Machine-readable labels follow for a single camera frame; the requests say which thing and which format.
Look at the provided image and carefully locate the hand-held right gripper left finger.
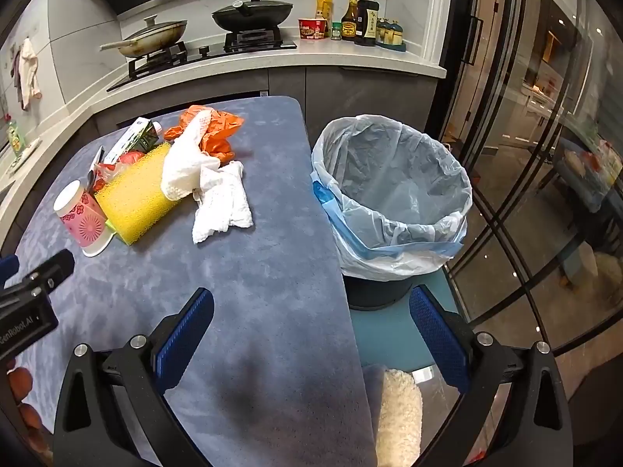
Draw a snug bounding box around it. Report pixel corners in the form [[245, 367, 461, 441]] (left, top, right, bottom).
[[53, 288, 215, 467]]

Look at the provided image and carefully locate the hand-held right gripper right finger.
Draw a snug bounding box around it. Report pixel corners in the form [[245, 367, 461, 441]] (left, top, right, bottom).
[[409, 284, 574, 467]]

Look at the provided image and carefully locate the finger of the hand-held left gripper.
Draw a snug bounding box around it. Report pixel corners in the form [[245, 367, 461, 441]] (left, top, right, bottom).
[[0, 254, 20, 289], [22, 249, 76, 297]]

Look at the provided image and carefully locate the pink floral paper cup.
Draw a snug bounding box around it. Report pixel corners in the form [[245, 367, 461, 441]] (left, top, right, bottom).
[[53, 180, 115, 258]]

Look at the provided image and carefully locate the black trash bin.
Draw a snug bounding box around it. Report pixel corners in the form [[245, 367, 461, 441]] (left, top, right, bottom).
[[343, 267, 415, 312]]

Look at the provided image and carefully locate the yellow mesh sponge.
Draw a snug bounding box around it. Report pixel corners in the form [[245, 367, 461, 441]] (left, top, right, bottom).
[[93, 142, 182, 246]]

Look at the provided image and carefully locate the red plastic bag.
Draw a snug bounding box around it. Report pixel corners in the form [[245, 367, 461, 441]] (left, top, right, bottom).
[[92, 151, 147, 193]]

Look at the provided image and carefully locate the bin with clear liner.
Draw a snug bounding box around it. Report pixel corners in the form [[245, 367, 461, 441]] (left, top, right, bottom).
[[310, 115, 474, 284]]

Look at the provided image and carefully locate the teal stool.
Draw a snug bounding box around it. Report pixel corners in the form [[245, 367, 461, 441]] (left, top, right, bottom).
[[348, 267, 462, 376]]

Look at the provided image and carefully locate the white fluffy cushion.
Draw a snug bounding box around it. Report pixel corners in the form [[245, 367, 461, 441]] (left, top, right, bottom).
[[374, 369, 424, 467]]

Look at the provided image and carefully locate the white soap dish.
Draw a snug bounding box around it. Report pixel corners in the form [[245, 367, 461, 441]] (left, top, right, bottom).
[[7, 137, 42, 174]]

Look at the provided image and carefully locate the green dish soap bottle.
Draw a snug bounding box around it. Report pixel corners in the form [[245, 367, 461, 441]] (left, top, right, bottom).
[[6, 116, 27, 157]]

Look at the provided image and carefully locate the green and white snack packet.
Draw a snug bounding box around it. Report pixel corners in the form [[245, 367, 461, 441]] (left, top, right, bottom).
[[104, 117, 166, 165]]

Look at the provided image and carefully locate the pink and white hanging cloth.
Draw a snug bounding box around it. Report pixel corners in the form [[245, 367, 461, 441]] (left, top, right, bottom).
[[12, 38, 42, 111]]

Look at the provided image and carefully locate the orange crumpled plastic wrapper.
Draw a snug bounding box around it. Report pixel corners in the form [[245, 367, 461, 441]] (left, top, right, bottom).
[[164, 105, 245, 163]]

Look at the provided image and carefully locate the black-framed glass door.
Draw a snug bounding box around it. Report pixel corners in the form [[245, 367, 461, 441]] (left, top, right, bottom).
[[438, 0, 623, 356]]

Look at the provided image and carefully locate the dark grey kitchen cabinet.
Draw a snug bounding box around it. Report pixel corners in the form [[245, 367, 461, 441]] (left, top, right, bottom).
[[0, 65, 439, 256]]

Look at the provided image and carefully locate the frying pan with glass lid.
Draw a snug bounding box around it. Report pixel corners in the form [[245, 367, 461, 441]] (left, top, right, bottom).
[[100, 14, 188, 58]]

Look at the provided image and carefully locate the black gas stove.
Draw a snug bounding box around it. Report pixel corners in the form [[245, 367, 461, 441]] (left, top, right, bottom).
[[106, 26, 299, 92]]

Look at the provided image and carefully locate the white kitchen countertop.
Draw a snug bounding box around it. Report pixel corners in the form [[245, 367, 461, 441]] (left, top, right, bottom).
[[0, 36, 447, 234]]

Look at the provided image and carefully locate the dark soy sauce bottle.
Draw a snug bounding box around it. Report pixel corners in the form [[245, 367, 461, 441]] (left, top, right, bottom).
[[354, 0, 381, 48]]

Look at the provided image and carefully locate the black wok with lid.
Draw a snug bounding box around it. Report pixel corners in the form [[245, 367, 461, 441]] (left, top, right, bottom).
[[211, 0, 294, 33]]

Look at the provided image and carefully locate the brown sauce bottle yellow cap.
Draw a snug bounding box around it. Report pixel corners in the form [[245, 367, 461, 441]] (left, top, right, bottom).
[[341, 0, 360, 42]]

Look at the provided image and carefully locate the red instant noodle cup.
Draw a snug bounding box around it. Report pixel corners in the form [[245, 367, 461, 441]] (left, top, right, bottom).
[[298, 17, 328, 41]]

